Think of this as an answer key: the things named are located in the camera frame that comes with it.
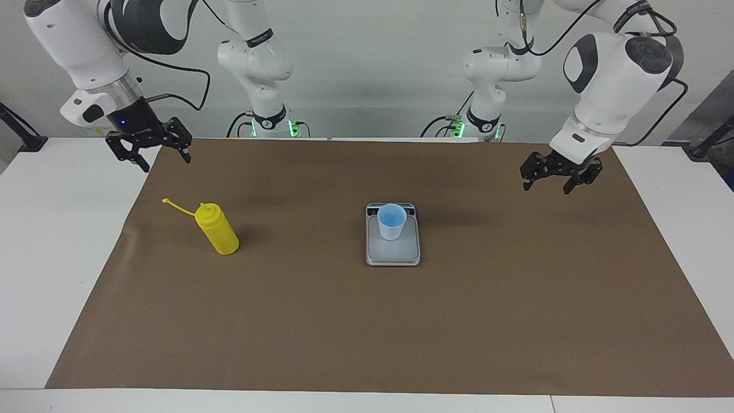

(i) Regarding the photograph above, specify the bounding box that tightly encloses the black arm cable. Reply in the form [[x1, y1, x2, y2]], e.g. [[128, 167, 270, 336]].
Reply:
[[106, 0, 212, 111], [518, 0, 689, 147]]

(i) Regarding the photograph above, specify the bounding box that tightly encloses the yellow squeeze bottle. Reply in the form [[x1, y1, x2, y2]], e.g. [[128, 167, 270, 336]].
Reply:
[[162, 198, 240, 256]]

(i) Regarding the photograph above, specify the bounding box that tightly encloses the brown paper table mat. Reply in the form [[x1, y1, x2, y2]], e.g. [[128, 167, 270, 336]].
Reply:
[[45, 138, 734, 398]]

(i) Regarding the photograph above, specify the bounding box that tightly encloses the black right base cable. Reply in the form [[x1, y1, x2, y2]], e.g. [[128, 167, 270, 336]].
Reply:
[[228, 111, 256, 138]]

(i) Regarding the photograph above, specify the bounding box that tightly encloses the black clamp stand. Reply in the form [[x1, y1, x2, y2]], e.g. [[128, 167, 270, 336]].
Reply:
[[682, 115, 734, 159], [0, 102, 48, 153]]

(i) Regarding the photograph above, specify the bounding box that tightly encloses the silver digital kitchen scale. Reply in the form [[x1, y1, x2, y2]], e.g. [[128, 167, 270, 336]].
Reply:
[[365, 202, 421, 267]]

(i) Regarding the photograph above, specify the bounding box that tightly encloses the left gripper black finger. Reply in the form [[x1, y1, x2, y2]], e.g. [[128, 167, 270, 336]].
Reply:
[[520, 152, 554, 192], [563, 161, 604, 194]]

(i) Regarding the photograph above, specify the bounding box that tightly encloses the black left base cable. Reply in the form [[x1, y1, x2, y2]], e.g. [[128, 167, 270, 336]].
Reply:
[[420, 91, 477, 138]]

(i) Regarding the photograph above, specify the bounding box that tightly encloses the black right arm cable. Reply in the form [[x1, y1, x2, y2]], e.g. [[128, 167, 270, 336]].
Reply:
[[106, 0, 212, 111]]

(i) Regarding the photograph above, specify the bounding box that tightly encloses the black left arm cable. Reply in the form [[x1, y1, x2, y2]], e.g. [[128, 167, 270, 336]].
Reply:
[[518, 0, 689, 147]]

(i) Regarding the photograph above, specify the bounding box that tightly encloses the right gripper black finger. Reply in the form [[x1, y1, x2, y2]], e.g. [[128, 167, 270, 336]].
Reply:
[[150, 118, 193, 164], [105, 132, 151, 173]]

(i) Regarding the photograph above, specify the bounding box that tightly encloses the black base cable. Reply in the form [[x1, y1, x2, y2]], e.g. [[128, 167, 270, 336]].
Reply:
[[420, 91, 477, 138], [228, 111, 256, 138]]

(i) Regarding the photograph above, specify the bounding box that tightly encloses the light blue plastic cup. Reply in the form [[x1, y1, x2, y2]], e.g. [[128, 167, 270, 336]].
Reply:
[[377, 203, 408, 241]]

